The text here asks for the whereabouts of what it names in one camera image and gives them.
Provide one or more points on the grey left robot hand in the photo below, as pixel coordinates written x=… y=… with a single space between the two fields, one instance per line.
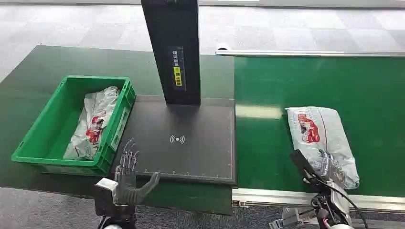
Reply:
x=128 y=186

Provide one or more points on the green conveyor belt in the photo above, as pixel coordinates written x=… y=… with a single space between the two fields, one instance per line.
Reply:
x=348 y=88

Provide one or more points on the thin aluminium conveyor rail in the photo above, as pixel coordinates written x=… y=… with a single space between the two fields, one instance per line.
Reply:
x=310 y=52

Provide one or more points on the white crate side label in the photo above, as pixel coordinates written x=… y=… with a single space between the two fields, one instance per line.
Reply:
x=120 y=128

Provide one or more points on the long aluminium conveyor rail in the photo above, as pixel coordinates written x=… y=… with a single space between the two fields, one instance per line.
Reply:
x=284 y=197

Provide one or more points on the black scanner base plate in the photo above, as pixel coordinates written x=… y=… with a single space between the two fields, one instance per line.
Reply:
x=196 y=158

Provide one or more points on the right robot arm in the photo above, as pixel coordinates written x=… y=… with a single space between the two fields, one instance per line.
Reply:
x=329 y=215

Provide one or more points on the aluminium conveyor bracket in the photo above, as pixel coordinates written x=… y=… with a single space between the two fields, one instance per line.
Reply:
x=294 y=219

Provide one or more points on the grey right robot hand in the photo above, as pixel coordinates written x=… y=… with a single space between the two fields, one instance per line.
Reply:
x=327 y=170

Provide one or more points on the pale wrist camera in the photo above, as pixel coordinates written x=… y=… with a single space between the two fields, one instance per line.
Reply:
x=106 y=186
x=340 y=197

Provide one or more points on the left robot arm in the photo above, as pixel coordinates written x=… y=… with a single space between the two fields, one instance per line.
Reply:
x=115 y=213

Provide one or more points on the grey parcel bag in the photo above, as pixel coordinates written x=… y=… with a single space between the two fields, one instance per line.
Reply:
x=95 y=123
x=316 y=126

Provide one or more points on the green plastic crate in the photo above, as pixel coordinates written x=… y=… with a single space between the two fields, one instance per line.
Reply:
x=47 y=139

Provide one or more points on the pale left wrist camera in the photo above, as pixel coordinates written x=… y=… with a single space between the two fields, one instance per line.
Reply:
x=106 y=186

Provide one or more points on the grey parcel bag, crumpled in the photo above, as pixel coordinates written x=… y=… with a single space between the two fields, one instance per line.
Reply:
x=95 y=123

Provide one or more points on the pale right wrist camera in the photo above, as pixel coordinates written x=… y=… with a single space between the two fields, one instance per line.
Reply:
x=340 y=197

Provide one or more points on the black scanner post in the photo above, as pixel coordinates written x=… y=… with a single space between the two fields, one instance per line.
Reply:
x=172 y=34

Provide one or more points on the black and yellow post label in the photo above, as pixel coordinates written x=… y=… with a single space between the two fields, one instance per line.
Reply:
x=177 y=68

